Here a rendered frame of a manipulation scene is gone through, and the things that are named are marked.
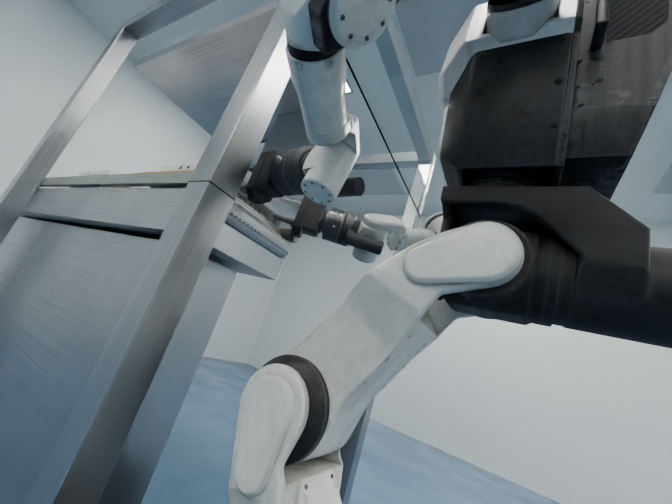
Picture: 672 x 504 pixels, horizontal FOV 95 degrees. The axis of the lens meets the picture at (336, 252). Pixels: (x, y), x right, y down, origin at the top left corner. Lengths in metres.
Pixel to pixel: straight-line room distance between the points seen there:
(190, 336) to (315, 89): 0.62
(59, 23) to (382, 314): 4.19
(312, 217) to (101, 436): 0.56
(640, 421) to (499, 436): 1.19
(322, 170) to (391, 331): 0.27
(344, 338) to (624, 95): 0.47
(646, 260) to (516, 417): 3.68
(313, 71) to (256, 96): 0.25
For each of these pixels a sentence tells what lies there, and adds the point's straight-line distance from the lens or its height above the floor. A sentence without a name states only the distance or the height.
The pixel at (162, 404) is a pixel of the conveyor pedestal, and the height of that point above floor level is 0.45.
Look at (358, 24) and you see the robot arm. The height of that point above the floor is 0.99.
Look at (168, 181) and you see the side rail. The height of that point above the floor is 0.92.
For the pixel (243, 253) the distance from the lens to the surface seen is 0.75.
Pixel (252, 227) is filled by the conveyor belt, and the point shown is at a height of 0.88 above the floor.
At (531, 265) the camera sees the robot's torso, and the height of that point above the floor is 0.84.
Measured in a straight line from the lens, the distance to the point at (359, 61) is 1.00.
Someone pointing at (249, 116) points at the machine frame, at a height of 1.02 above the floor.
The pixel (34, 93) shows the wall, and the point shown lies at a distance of 4.11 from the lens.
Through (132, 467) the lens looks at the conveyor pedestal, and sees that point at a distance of 0.90.
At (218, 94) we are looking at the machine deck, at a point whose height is 1.32.
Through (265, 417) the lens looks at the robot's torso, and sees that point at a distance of 0.47.
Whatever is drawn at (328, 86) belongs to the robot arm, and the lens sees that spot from 0.43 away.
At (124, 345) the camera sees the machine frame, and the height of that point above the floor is 0.60.
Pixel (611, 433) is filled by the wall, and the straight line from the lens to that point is 4.14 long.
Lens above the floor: 0.69
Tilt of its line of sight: 16 degrees up
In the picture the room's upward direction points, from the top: 18 degrees clockwise
